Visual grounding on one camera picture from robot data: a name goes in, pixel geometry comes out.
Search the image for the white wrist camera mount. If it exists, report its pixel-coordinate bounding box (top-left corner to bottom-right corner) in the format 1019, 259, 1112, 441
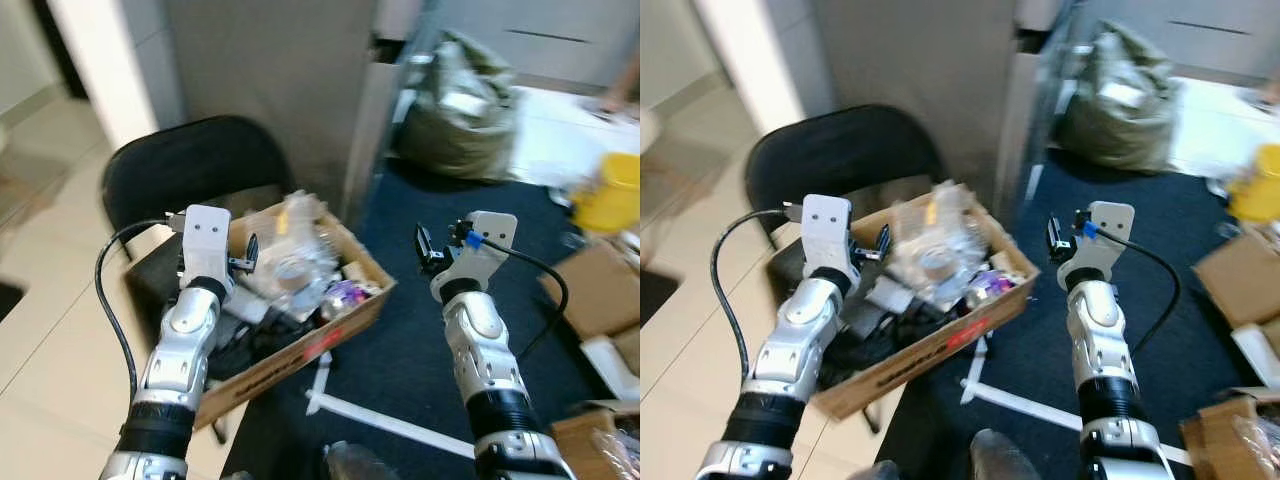
179, 205, 234, 283
1065, 202, 1137, 283
799, 195, 854, 276
440, 211, 519, 293

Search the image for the small plain cardboard box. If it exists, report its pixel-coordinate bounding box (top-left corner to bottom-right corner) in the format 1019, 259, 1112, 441
540, 240, 641, 343
1194, 230, 1280, 333

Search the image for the yellow pedal bin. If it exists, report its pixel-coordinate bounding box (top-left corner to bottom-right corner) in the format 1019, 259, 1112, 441
571, 152, 641, 237
1227, 145, 1280, 224

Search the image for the black floor mat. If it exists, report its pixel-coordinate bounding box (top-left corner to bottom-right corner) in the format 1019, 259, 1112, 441
870, 150, 1280, 480
220, 155, 641, 480

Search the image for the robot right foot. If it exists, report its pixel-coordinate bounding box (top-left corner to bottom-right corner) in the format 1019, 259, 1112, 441
325, 442, 403, 480
970, 428, 1047, 480

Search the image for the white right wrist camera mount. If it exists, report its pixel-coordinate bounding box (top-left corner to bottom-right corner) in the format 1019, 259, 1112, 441
440, 211, 519, 293
1065, 202, 1137, 283

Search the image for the olive rubbish bag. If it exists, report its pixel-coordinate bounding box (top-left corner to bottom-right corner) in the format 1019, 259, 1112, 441
393, 30, 522, 183
1058, 22, 1187, 173

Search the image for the grey metal cabinet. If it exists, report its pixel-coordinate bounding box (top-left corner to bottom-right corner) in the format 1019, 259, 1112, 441
815, 0, 1046, 206
165, 0, 401, 216

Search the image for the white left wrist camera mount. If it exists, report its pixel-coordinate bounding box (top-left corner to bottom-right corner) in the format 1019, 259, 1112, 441
179, 205, 234, 283
799, 195, 854, 276

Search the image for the clear bubble wrap bundle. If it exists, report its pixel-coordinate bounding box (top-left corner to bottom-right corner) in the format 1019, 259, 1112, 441
243, 190, 343, 303
888, 180, 993, 293

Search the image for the large cardboard box red label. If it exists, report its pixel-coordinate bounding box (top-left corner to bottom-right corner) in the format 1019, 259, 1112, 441
770, 185, 1042, 421
125, 195, 397, 431

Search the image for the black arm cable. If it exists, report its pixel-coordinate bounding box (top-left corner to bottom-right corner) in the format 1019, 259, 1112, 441
710, 208, 807, 386
1095, 228, 1184, 353
95, 218, 187, 401
470, 235, 570, 363

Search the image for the white flat board piece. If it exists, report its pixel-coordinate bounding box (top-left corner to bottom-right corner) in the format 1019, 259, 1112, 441
1232, 325, 1280, 391
580, 334, 641, 403

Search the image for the purple wrapper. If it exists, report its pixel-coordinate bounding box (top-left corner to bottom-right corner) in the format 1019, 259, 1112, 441
325, 280, 378, 317
965, 270, 1017, 307

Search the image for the white floor tape strip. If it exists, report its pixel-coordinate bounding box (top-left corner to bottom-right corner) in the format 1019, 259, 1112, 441
960, 385, 1196, 467
305, 392, 479, 461

